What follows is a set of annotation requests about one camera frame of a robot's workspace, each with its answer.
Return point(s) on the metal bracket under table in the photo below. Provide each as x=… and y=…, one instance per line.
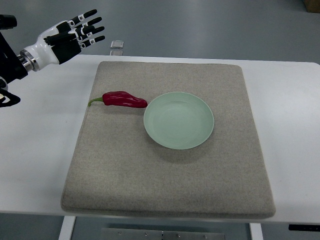
x=144, y=234

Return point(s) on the white table leg right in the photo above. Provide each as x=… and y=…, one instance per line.
x=256, y=231

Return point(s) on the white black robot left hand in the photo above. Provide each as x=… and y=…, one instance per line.
x=62, y=42

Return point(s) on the light green plate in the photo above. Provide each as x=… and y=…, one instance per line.
x=178, y=120

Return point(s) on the beige fabric mat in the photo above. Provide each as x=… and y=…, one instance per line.
x=197, y=156

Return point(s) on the white table leg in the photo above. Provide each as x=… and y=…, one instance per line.
x=67, y=228
x=256, y=231

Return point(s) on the black table control panel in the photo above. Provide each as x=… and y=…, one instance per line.
x=304, y=227

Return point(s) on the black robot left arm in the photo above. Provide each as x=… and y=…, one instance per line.
x=11, y=68

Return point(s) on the cardboard box corner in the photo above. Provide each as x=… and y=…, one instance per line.
x=312, y=6

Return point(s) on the white table leg left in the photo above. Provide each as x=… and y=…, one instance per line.
x=67, y=228

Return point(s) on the red pepper with green stem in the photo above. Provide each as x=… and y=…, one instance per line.
x=120, y=98

